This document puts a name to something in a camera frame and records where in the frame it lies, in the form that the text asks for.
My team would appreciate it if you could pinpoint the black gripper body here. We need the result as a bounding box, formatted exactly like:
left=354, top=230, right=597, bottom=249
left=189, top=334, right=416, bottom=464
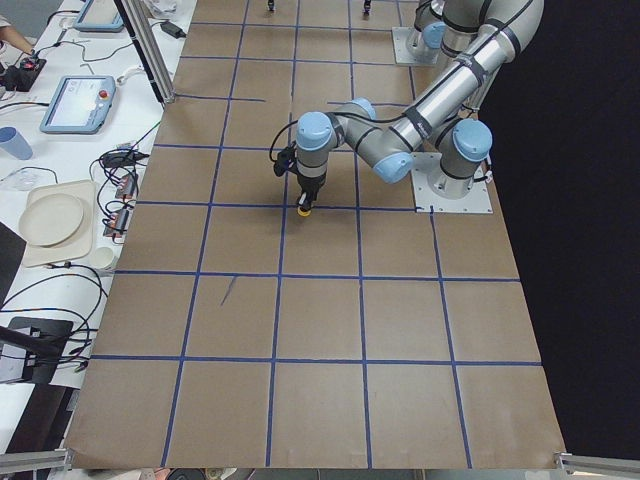
left=297, top=173, right=326, bottom=201

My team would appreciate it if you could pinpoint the yellow push button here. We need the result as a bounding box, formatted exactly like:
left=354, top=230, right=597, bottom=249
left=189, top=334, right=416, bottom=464
left=297, top=193, right=313, bottom=217

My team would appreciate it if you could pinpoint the black power adapter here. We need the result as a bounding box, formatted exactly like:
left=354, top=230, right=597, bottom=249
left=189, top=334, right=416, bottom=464
left=160, top=21, right=186, bottom=39

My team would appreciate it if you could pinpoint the white paper cup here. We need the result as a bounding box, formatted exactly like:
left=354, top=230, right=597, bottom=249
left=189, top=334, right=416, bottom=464
left=89, top=247, right=118, bottom=274

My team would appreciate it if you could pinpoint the near teach pendant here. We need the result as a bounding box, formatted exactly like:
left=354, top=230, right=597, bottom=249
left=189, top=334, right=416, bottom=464
left=39, top=75, right=116, bottom=135

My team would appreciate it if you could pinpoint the teach pendant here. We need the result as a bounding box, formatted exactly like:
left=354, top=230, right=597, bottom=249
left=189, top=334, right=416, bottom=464
left=39, top=75, right=116, bottom=135
left=73, top=0, right=124, bottom=33

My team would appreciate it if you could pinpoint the beige tray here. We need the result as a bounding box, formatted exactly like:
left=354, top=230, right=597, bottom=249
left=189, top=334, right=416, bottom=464
left=18, top=180, right=96, bottom=267

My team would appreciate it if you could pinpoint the beige round plate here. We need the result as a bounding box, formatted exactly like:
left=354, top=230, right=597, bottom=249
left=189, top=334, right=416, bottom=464
left=18, top=193, right=84, bottom=247

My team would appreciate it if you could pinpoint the far teach pendant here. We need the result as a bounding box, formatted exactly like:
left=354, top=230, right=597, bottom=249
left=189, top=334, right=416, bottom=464
left=73, top=0, right=124, bottom=33

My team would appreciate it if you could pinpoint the blue plastic cup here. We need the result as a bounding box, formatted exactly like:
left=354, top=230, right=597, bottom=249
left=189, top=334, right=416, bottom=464
left=0, top=127, right=33, bottom=161

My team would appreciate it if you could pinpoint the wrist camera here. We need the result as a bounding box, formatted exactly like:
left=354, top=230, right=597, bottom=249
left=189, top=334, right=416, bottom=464
left=273, top=144, right=296, bottom=177

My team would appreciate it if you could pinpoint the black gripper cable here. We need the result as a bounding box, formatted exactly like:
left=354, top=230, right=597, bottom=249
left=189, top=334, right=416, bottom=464
left=269, top=112, right=411, bottom=164

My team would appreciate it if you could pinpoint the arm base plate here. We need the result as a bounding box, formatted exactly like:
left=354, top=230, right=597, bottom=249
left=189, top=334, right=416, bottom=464
left=392, top=22, right=450, bottom=67
left=411, top=152, right=493, bottom=214

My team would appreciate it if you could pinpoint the aluminium frame post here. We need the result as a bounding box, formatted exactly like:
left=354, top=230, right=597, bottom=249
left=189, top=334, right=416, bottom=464
left=114, top=0, right=175, bottom=105

